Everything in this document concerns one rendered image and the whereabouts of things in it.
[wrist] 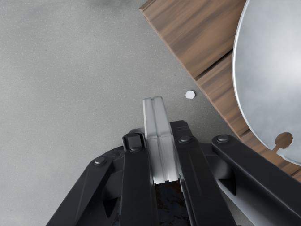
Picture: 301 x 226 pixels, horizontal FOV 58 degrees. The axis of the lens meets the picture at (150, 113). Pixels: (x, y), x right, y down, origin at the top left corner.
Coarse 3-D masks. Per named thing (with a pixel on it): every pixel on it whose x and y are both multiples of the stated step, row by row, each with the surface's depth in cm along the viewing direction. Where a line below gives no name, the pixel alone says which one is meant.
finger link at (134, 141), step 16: (128, 144) 14; (144, 144) 14; (128, 160) 13; (144, 160) 13; (128, 176) 12; (144, 176) 12; (128, 192) 11; (144, 192) 11; (128, 208) 10; (144, 208) 10; (128, 224) 9; (144, 224) 9
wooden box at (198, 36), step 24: (168, 0) 28; (192, 0) 28; (216, 0) 28; (240, 0) 28; (168, 24) 28; (192, 24) 29; (216, 24) 29; (168, 48) 52; (192, 48) 29; (216, 48) 30; (192, 72) 30; (216, 72) 31; (216, 96) 32; (240, 120) 33; (288, 144) 34; (288, 168) 36
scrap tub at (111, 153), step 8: (112, 152) 70; (120, 152) 69; (160, 184) 55; (168, 184) 56; (176, 184) 57; (160, 192) 52; (168, 192) 53; (176, 192) 54; (160, 200) 50; (168, 200) 50; (176, 200) 51; (184, 200) 52; (160, 208) 48; (168, 208) 48; (176, 208) 49; (184, 208) 50; (160, 216) 46; (168, 216) 46; (176, 216) 47; (184, 216) 47; (112, 224) 45; (160, 224) 44; (168, 224) 44; (176, 224) 45; (184, 224) 45
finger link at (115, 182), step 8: (144, 128) 18; (120, 160) 14; (120, 168) 14; (112, 176) 13; (120, 176) 13; (152, 176) 15; (112, 184) 13; (120, 184) 14; (104, 192) 13; (112, 192) 14; (120, 192) 14; (104, 200) 14
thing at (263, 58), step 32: (256, 0) 26; (288, 0) 26; (256, 32) 27; (288, 32) 28; (256, 64) 29; (288, 64) 29; (256, 96) 30; (288, 96) 30; (256, 128) 31; (288, 128) 32; (288, 160) 32
